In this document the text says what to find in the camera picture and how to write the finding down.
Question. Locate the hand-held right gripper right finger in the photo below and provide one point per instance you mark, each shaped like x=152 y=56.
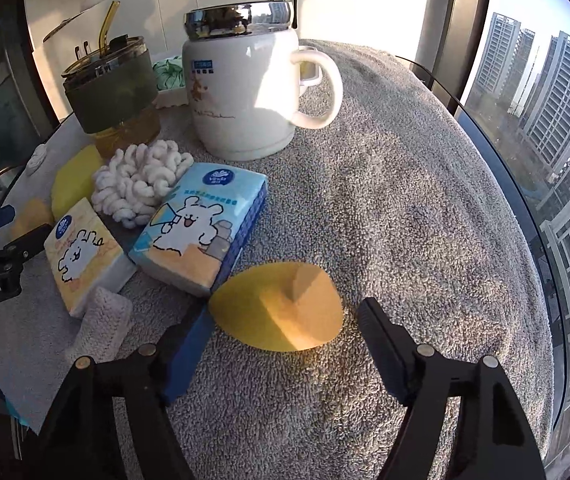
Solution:
x=380 y=345

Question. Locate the white plastic tray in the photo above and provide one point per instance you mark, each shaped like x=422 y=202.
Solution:
x=170 y=98

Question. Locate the dark window frame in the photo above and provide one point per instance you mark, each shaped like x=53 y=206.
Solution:
x=470 y=25

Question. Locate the white chenille scrubber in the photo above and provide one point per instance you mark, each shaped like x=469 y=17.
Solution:
x=135 y=185

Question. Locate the yellow rectangular sponge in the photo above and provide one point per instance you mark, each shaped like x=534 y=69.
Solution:
x=72 y=180

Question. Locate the white cabinet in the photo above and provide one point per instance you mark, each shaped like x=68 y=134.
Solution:
x=365 y=0

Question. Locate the orange sponge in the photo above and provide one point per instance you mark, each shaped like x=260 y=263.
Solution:
x=32 y=215

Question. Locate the small yellow tissue pack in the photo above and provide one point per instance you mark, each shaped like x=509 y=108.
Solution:
x=82 y=255

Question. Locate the white mug with metal lid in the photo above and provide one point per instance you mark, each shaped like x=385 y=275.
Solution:
x=245 y=110

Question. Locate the small white round object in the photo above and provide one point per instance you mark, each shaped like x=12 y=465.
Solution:
x=35 y=157

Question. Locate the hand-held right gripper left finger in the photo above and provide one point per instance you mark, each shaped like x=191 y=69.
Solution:
x=187 y=360

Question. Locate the blue tissue pack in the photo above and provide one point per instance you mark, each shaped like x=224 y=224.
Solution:
x=190 y=230

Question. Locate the green patterned cloth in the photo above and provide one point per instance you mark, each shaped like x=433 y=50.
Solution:
x=167 y=72

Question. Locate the yellow egg-shaped sponge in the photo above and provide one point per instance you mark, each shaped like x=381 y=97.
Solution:
x=265 y=310

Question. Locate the grey cloth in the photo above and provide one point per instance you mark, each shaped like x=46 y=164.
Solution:
x=100 y=325

